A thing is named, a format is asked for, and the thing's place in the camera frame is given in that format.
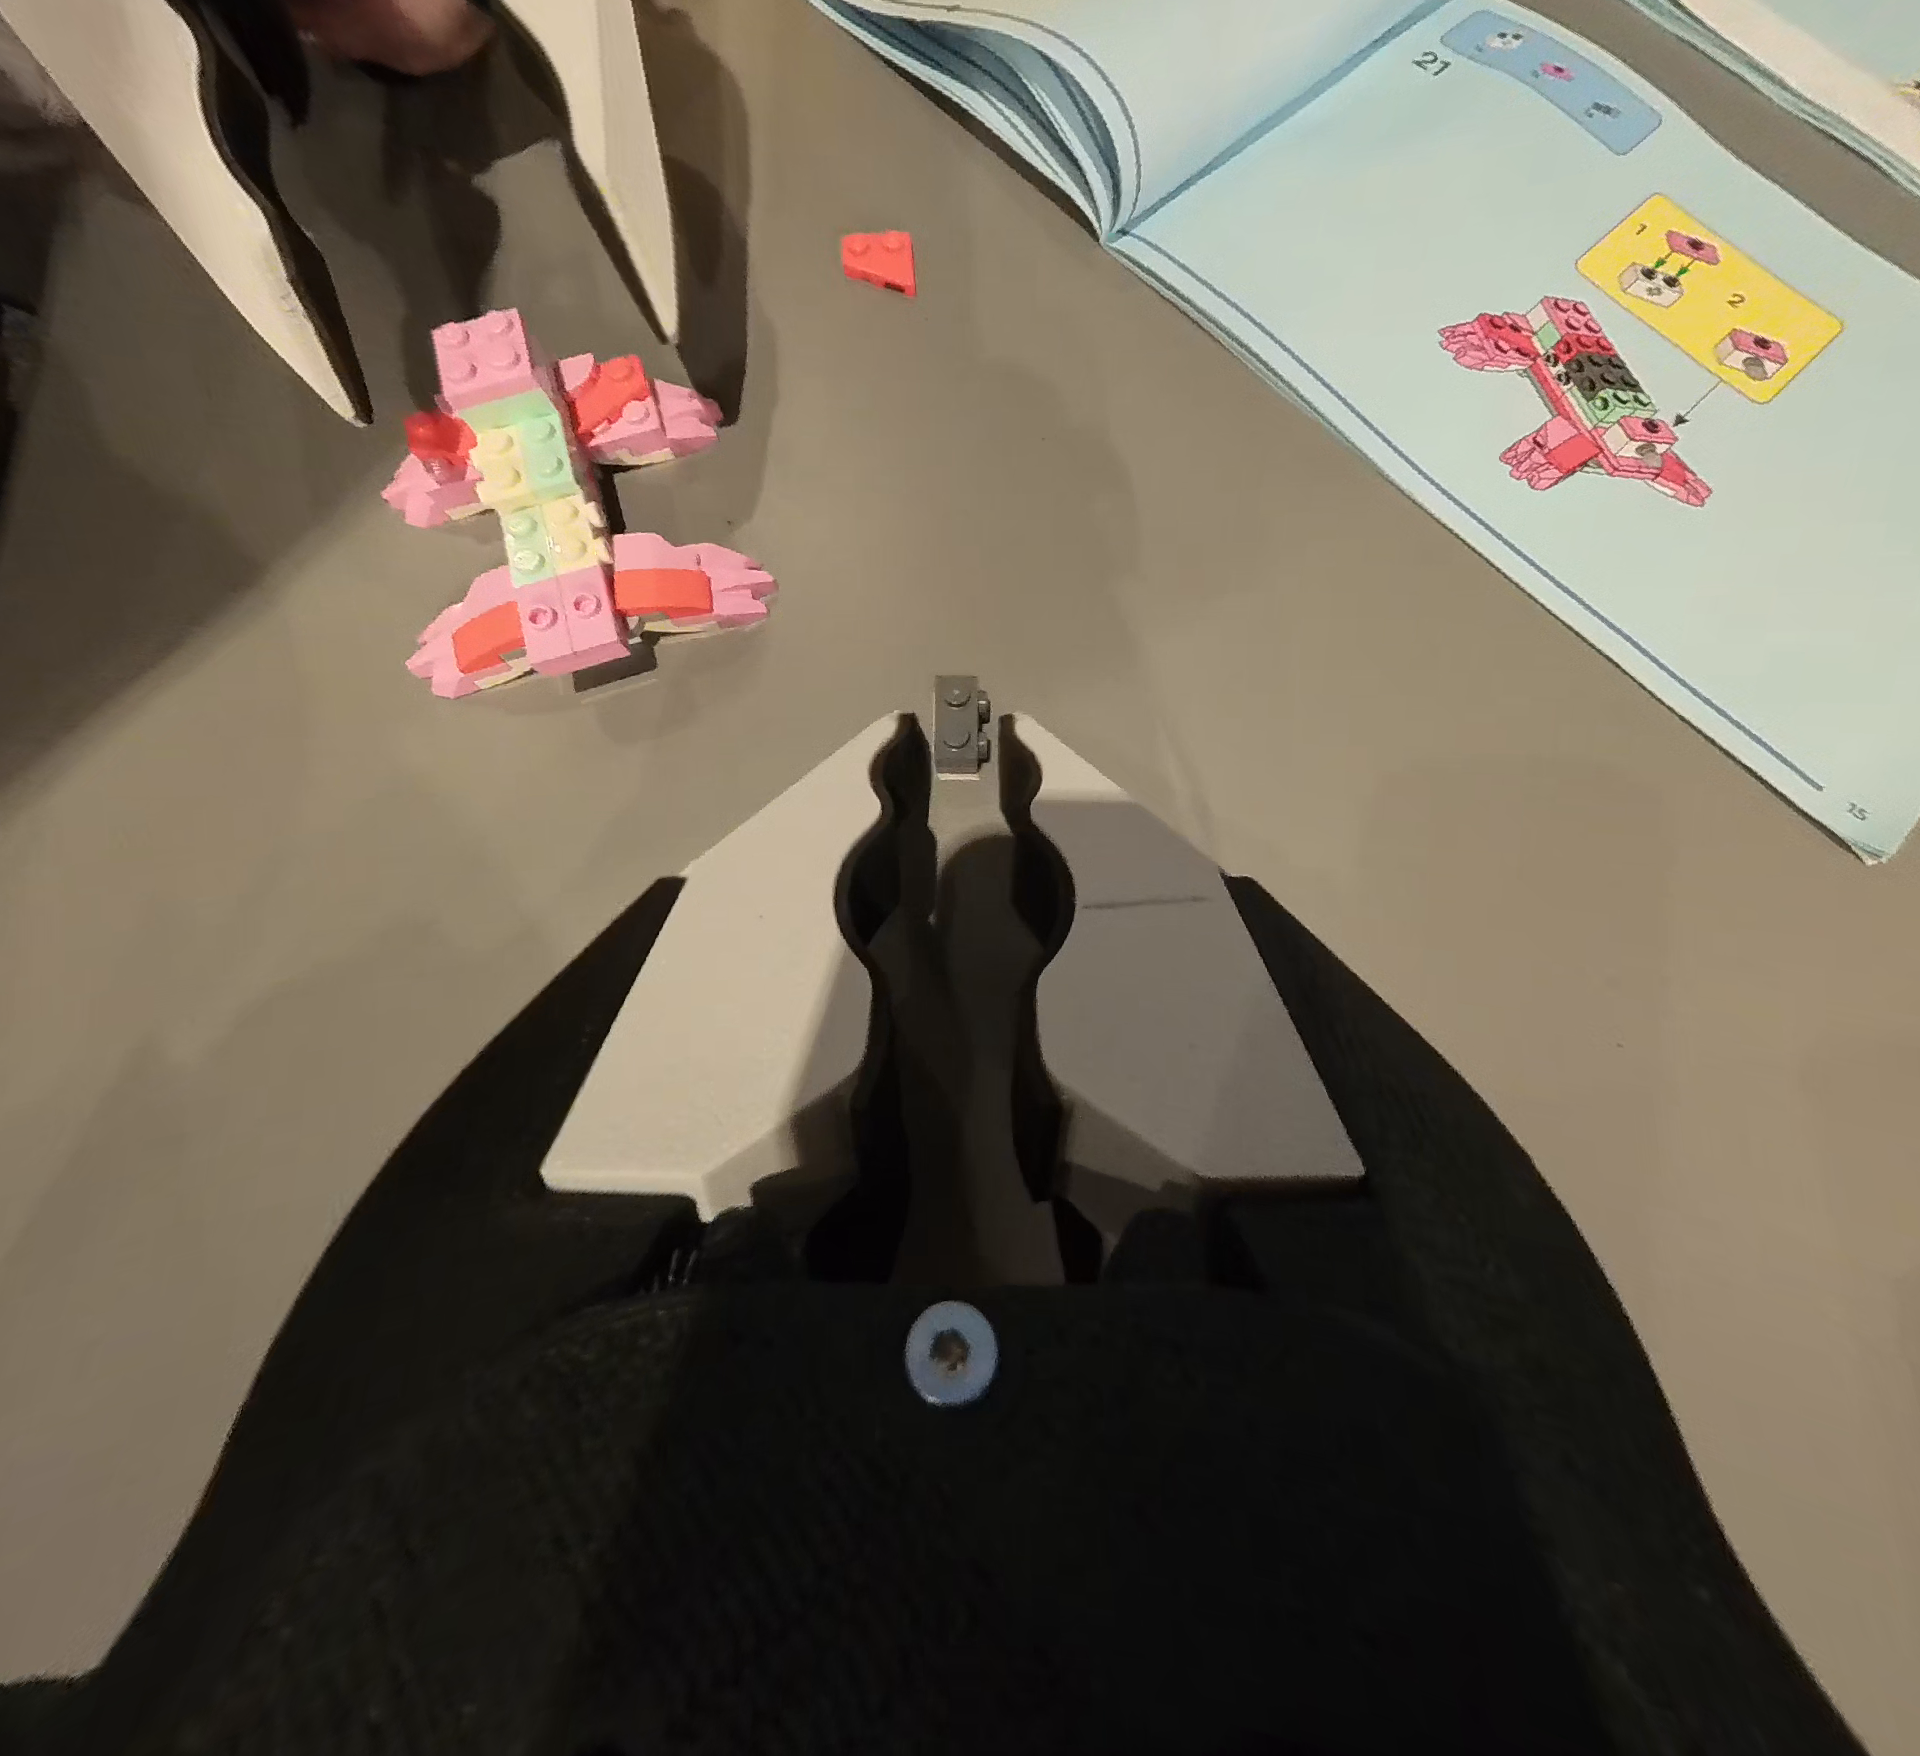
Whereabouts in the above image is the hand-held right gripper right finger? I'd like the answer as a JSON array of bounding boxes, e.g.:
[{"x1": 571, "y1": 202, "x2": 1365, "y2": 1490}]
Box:
[{"x1": 996, "y1": 713, "x2": 1367, "y2": 1186}]

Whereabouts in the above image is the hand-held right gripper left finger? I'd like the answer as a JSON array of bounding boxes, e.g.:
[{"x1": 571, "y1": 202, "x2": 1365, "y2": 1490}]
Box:
[{"x1": 540, "y1": 713, "x2": 932, "y2": 1222}]

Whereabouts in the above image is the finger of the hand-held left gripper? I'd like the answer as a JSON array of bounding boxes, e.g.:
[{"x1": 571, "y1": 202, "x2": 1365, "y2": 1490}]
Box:
[
  {"x1": 450, "y1": 0, "x2": 679, "y2": 349},
  {"x1": 0, "y1": 0, "x2": 373, "y2": 426}
]

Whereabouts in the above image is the small pink square brick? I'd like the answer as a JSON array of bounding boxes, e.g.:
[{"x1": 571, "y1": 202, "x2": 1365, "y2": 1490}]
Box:
[{"x1": 431, "y1": 308, "x2": 549, "y2": 415}]

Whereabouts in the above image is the small dark grey brick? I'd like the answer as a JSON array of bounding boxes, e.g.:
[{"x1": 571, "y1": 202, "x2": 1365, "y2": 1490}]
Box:
[{"x1": 927, "y1": 675, "x2": 999, "y2": 782}]

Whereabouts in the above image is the pink toy brick model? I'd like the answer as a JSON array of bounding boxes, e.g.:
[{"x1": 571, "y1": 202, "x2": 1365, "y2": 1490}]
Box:
[{"x1": 379, "y1": 308, "x2": 779, "y2": 699}]

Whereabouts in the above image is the pastel toy brick assembly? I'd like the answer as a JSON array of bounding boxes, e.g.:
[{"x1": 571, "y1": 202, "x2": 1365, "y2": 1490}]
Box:
[{"x1": 458, "y1": 384, "x2": 635, "y2": 669}]

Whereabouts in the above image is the grey desk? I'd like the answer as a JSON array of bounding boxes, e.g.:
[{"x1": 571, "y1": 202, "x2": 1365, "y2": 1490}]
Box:
[{"x1": 0, "y1": 0, "x2": 1920, "y2": 1756}]

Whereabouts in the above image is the person's left hand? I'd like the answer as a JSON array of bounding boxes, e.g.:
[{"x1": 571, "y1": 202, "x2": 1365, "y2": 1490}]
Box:
[{"x1": 293, "y1": 0, "x2": 503, "y2": 78}]

